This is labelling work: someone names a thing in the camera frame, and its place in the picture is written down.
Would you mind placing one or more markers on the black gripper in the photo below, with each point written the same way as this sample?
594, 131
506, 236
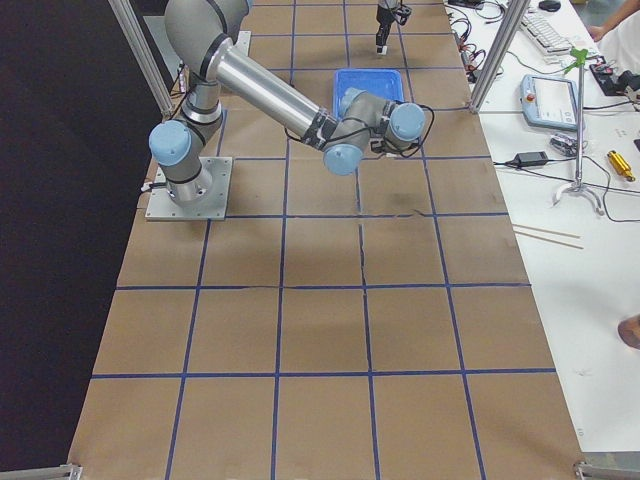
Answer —
384, 22

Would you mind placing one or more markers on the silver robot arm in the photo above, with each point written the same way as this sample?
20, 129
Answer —
204, 35

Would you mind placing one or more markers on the blue plastic tray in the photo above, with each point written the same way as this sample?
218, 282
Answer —
383, 83

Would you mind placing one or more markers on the black computer mouse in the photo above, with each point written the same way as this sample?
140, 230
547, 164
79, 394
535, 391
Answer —
549, 5

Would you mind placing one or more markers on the white keyboard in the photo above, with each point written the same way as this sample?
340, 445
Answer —
543, 36

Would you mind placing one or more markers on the teach pendant tablet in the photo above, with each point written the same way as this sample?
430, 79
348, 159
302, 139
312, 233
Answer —
549, 102

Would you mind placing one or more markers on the black power adapter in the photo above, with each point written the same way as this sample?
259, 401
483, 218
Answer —
530, 159

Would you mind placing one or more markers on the silver stand with green clip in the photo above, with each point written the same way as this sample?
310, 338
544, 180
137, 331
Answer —
576, 187

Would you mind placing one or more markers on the wooden chopstick pair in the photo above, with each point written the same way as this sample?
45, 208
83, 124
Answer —
550, 236

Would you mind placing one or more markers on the aluminium frame post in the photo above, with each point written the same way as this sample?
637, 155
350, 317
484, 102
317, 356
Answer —
501, 43

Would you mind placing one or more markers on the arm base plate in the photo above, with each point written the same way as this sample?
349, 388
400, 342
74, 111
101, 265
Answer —
243, 41
204, 198

